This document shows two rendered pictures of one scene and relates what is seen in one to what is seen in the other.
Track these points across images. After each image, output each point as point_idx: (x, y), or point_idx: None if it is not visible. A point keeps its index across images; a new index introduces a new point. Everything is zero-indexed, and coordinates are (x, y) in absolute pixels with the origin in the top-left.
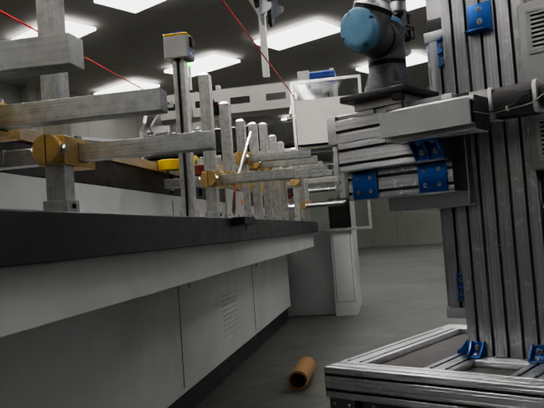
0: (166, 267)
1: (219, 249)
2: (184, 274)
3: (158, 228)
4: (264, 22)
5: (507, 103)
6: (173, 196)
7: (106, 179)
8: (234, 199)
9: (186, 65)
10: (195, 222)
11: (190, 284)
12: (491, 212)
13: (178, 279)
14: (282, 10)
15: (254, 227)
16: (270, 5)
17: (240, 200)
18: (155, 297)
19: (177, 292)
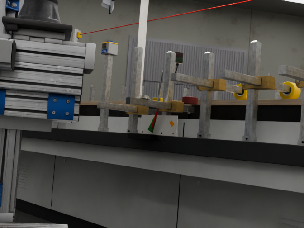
0: (78, 149)
1: (135, 152)
2: (92, 156)
3: (61, 133)
4: (109, 12)
5: None
6: (187, 119)
7: (120, 113)
8: (153, 121)
9: (106, 57)
10: (88, 133)
11: (199, 182)
12: None
13: (86, 157)
14: (102, 2)
15: (187, 144)
16: (101, 4)
17: (169, 121)
18: (150, 176)
19: (178, 182)
